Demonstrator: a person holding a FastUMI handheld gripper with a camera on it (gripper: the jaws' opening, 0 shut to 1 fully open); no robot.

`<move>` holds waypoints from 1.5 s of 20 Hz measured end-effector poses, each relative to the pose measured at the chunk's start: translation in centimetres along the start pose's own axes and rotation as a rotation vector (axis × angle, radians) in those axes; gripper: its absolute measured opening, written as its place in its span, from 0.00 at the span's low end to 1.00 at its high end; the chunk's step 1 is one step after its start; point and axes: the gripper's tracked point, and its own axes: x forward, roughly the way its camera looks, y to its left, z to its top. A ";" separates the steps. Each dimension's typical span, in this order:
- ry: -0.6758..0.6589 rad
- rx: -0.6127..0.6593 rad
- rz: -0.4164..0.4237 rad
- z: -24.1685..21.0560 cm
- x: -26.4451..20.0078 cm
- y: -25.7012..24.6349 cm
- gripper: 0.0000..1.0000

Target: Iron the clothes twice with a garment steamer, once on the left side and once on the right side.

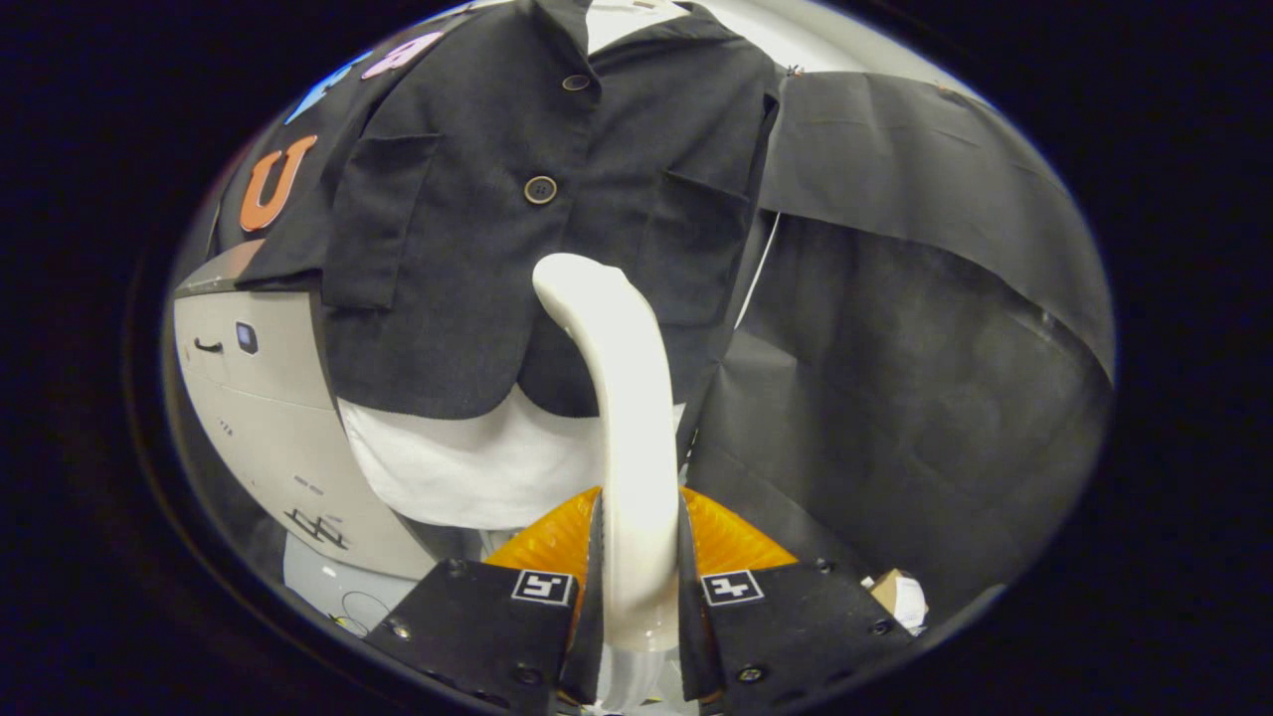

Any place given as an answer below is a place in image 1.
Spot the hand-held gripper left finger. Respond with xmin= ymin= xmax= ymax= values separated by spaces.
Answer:
xmin=363 ymin=487 xmax=606 ymax=715

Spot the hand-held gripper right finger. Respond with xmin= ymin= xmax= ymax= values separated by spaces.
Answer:
xmin=678 ymin=487 xmax=916 ymax=707

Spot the white garment steamer with hose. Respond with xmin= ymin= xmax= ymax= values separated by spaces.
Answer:
xmin=532 ymin=253 xmax=683 ymax=712

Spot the black button jacket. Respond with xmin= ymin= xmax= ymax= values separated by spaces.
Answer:
xmin=214 ymin=0 xmax=782 ymax=421

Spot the small cardboard box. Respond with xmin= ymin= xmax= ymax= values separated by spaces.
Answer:
xmin=861 ymin=569 xmax=928 ymax=635

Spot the white mannequin on stand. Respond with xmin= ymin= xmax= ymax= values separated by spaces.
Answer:
xmin=338 ymin=0 xmax=689 ymax=531

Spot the black backdrop cloth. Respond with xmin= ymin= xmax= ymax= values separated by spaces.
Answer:
xmin=204 ymin=30 xmax=1115 ymax=623

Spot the beige cabinet with grey top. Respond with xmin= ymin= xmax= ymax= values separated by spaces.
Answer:
xmin=171 ymin=239 xmax=439 ymax=583

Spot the thin white cable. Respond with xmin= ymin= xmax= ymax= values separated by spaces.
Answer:
xmin=734 ymin=211 xmax=783 ymax=329

